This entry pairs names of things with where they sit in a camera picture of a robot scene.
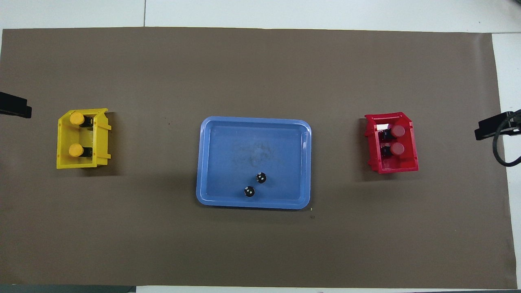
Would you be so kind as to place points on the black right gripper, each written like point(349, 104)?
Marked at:
point(513, 120)

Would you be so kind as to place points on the yellow push button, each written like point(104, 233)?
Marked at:
point(75, 150)
point(76, 118)

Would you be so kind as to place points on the red push button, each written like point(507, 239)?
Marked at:
point(397, 131)
point(397, 149)

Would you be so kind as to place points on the blue plastic tray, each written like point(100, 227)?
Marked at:
point(228, 162)

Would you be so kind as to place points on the red plastic bin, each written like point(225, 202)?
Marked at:
point(409, 142)

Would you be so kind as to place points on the yellow plastic bin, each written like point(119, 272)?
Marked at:
point(101, 138)

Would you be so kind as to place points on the brown paper table mat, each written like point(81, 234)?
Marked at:
point(163, 244)

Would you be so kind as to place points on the black cylindrical capacitor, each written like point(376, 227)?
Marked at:
point(261, 178)
point(249, 191)

